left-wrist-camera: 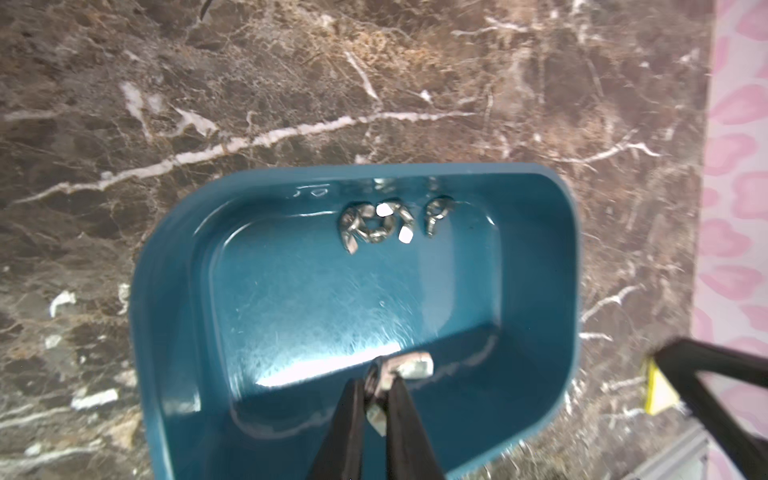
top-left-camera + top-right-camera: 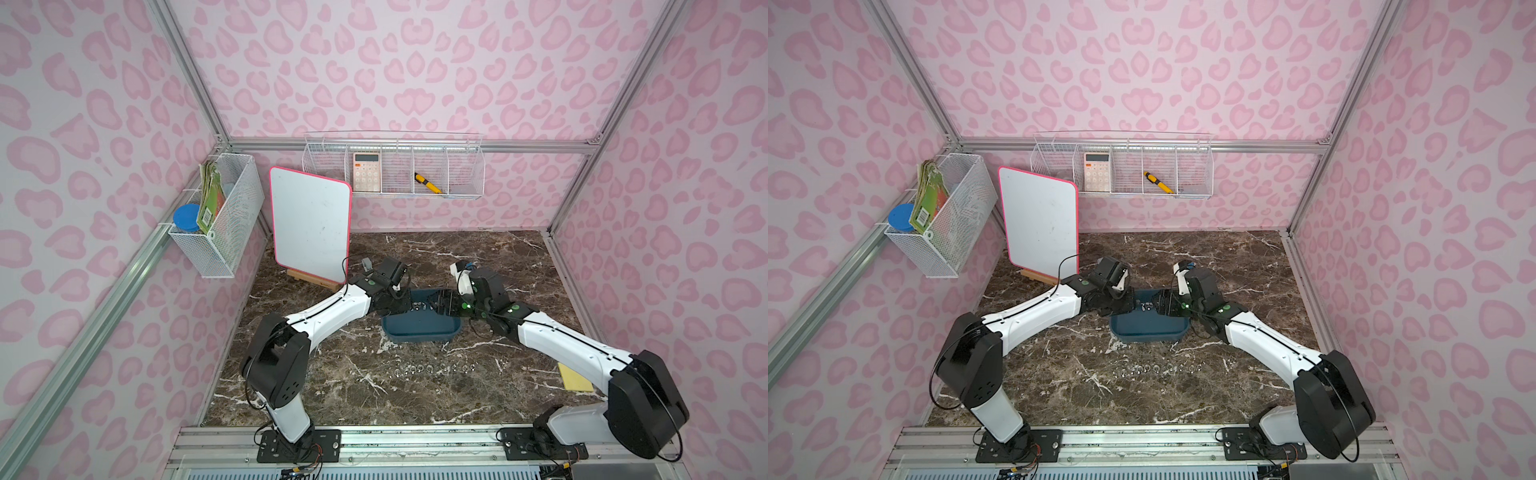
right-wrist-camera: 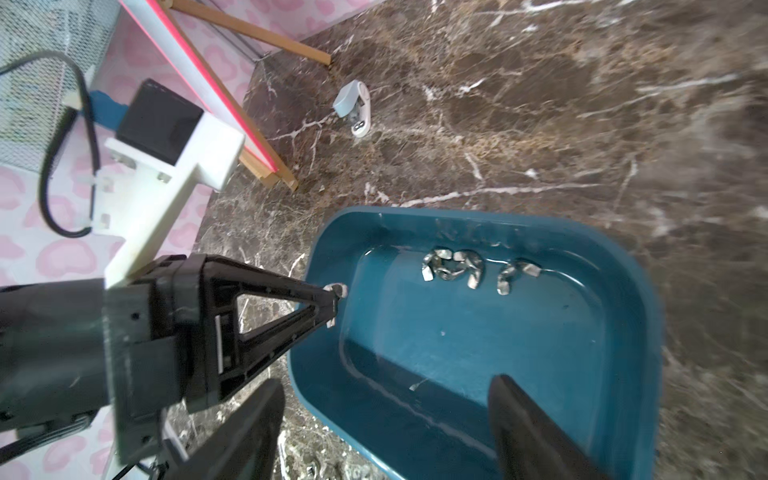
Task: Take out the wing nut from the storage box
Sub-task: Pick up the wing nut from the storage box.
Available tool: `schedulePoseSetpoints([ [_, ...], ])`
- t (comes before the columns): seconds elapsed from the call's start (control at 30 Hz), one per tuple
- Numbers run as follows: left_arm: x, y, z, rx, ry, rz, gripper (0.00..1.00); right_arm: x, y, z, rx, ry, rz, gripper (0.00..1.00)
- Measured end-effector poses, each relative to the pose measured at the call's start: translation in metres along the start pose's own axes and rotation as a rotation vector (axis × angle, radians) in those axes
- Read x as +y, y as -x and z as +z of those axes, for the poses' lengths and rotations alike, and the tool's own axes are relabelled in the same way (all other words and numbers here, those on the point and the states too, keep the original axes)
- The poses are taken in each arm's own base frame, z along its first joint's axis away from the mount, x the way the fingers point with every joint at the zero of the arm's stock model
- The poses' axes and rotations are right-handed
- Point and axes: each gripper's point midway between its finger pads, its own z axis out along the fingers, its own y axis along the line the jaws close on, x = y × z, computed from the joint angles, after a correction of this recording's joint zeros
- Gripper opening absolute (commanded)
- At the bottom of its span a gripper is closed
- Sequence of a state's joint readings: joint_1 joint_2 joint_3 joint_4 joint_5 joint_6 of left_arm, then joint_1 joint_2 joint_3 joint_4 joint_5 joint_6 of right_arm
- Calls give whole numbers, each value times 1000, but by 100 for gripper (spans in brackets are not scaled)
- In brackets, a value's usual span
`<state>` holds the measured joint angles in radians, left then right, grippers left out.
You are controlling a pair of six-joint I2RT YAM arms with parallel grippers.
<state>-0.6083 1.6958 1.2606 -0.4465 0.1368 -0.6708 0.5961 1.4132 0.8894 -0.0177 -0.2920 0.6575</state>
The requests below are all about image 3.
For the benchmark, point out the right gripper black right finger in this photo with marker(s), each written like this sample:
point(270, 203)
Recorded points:
point(529, 444)

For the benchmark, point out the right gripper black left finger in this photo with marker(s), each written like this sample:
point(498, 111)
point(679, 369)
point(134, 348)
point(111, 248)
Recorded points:
point(245, 446)

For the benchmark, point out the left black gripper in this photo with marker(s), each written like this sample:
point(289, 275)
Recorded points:
point(155, 352)

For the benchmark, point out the wing nut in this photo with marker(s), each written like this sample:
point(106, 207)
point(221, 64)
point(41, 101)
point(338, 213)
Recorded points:
point(340, 291)

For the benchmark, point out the teal plastic storage box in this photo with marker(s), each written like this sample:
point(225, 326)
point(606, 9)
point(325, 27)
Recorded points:
point(404, 375)

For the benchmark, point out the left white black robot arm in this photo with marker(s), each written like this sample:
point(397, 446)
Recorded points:
point(53, 372)

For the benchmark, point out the row of table wing nuts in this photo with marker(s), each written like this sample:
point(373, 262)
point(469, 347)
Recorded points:
point(317, 470)

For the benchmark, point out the pile of silver wing nuts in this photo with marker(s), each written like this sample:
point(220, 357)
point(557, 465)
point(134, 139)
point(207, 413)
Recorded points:
point(449, 265)

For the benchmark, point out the pink framed whiteboard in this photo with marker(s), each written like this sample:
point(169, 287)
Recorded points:
point(177, 49)

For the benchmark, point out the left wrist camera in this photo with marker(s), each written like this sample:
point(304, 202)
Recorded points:
point(168, 146)

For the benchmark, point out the white mesh wall basket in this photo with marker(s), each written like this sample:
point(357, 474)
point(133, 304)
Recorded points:
point(31, 96)

